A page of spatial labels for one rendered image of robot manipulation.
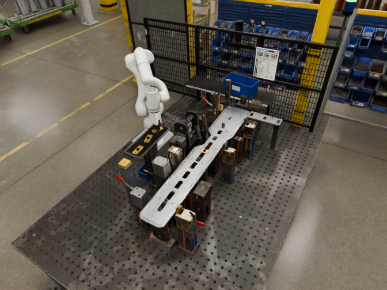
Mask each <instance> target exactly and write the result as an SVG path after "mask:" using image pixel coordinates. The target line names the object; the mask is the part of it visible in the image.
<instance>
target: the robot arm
mask: <svg viewBox="0 0 387 290"><path fill-rule="evenodd" d="M153 62H154V55H153V53H152V52H151V51H149V50H147V49H143V48H141V47H138V48H136V49H135V51H134V53H133V54H129V55H127V56H126V57H125V58H124V64H125V66H126V67H127V68H128V69H129V70H130V71H131V72H132V73H133V74H134V75H135V77H136V82H137V85H138V98H137V101H136V104H135V113H136V114H137V115H138V116H141V117H142V116H147V117H146V118H145V119H144V121H143V122H144V126H145V131H147V130H148V129H149V128H150V127H151V126H152V125H154V129H156V131H159V130H160V126H161V123H162V121H161V113H162V111H163V109H164V106H163V102H167V101H169V99H170V98H169V93H168V90H167V87H166V85H165V84H164V83H163V81H161V80H159V79H157V78H155V77H153V75H152V71H151V68H150V64H151V63H153ZM150 85H151V86H155V87H150ZM156 87H158V88H159V89H160V90H161V91H160V92H158V89H157V88H156ZM145 97H146V98H147V101H144V99H145ZM163 142H164V138H163V137H162V138H161V139H160V140H159V141H158V142H157V143H158V146H160V145H161V144H162V143H163ZM158 146H157V147H158Z"/></svg>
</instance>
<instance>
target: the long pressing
mask: <svg viewBox="0 0 387 290"><path fill-rule="evenodd" d="M227 112H228V113H227ZM248 115H249V111H247V110H243V109H240V108H235V107H233V106H227V107H226V108H225V109H224V110H223V112H222V113H221V114H220V115H219V116H218V117H217V119H216V120H215V121H214V122H213V123H212V124H211V126H210V127H209V128H208V131H209V133H210V135H211V136H210V137H209V138H208V139H207V141H206V142H205V144H203V145H200V146H196V147H194V148H193V149H192V150H191V152H190V153H189V154H188V155H187V156H186V157H185V159H184V160H183V161H182V162H181V163H180V165H179V166H178V167H177V169H176V170H175V171H174V172H173V173H172V175H171V176H170V177H169V178H168V179H167V180H166V182H165V183H164V184H163V186H161V187H160V189H159V190H158V191H157V193H156V194H155V195H154V196H153V197H152V198H151V200H150V201H149V202H148V203H147V204H146V206H145V207H144V208H143V210H141V212H140V214H139V216H140V218H141V219H142V220H143V221H145V222H147V223H149V224H151V225H153V226H155V227H157V228H163V227H165V226H166V225H167V223H168V222H169V221H170V219H171V218H172V216H173V215H174V213H175V212H176V208H177V206H178V205H181V204H182V202H183V201H184V200H185V198H186V197H187V196H188V194H189V193H190V191H191V190H192V188H193V187H194V186H195V184H196V183H197V182H198V180H199V179H200V177H201V176H202V175H203V173H204V172H205V171H206V169H207V168H208V166H209V165H210V163H211V162H212V161H213V159H214V158H215V157H216V155H217V154H218V153H219V151H220V150H221V148H222V147H223V146H222V145H223V144H224V142H225V141H228V140H229V139H231V138H233V136H234V135H235V134H236V132H237V131H238V130H239V128H240V126H242V124H243V122H244V118H245V117H246V116H248ZM230 117H231V118H230ZM229 118H230V120H229ZM223 122H224V123H225V128H222V123H223ZM218 131H222V132H221V134H217V132H218ZM215 136H216V137H217V139H216V140H212V139H213V137H215ZM210 142H211V143H213V144H212V145H211V147H210V148H209V149H208V150H209V151H210V153H209V154H204V156H203V157H202V159H201V160H200V161H199V162H197V161H196V159H197V158H198V156H199V155H200V154H201V153H202V152H200V151H199V150H200V149H201V148H203V149H205V148H206V147H207V145H208V144H209V143H210ZM194 162H195V163H197V165H196V166H195V167H194V169H190V167H191V166H192V164H193V163H194ZM187 171H188V172H190V174H189V175H188V177H187V178H186V179H185V178H183V176H184V174H185V173H186V172H187ZM179 181H182V182H183V183H182V184H181V186H180V187H179V188H178V189H176V188H174V187H175V186H176V185H177V183H178V182H179ZM171 191H173V192H175V194H174V195H173V196H172V198H171V199H170V200H168V201H167V203H166V202H164V198H166V197H167V196H168V195H169V193H170V192H171ZM162 203H166V206H164V208H163V209H162V211H157V209H158V207H159V206H160V205H161V204H162ZM172 203H173V204H172Z"/></svg>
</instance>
